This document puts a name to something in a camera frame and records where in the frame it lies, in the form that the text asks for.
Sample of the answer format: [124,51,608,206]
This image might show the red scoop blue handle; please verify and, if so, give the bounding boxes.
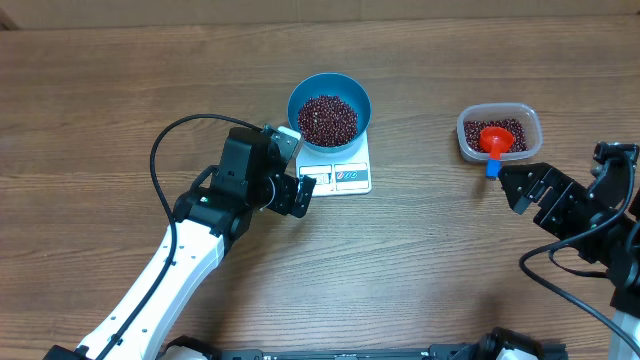
[479,126,515,180]

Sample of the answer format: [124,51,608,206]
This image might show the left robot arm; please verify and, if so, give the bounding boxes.
[44,126,315,360]

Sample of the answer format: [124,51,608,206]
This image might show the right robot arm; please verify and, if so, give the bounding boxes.
[499,158,639,359]

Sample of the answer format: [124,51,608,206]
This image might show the white digital kitchen scale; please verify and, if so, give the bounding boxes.
[296,132,372,197]

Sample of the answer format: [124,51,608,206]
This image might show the red beans in bowl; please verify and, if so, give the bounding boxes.
[297,95,358,147]

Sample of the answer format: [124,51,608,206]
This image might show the blue metal bowl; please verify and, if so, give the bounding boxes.
[287,72,373,153]

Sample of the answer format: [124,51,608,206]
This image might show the clear plastic container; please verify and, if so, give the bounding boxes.
[456,102,543,163]

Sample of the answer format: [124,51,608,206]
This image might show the red adzuki beans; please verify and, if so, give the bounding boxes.
[463,118,528,153]

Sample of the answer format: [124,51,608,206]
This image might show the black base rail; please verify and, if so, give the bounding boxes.
[159,327,569,360]

